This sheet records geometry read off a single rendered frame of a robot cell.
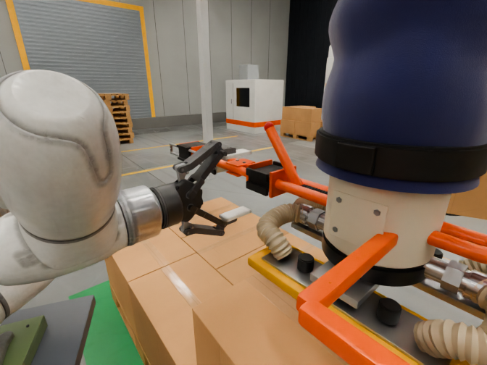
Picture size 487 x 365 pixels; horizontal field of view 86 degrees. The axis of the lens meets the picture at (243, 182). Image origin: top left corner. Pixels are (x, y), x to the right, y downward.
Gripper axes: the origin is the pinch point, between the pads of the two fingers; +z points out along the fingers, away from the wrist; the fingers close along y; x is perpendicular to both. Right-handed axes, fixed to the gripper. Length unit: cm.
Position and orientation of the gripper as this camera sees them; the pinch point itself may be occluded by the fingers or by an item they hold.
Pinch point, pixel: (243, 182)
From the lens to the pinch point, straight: 57.3
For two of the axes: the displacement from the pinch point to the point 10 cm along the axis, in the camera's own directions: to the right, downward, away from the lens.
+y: 0.0, 9.4, 3.4
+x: 6.5, 2.6, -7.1
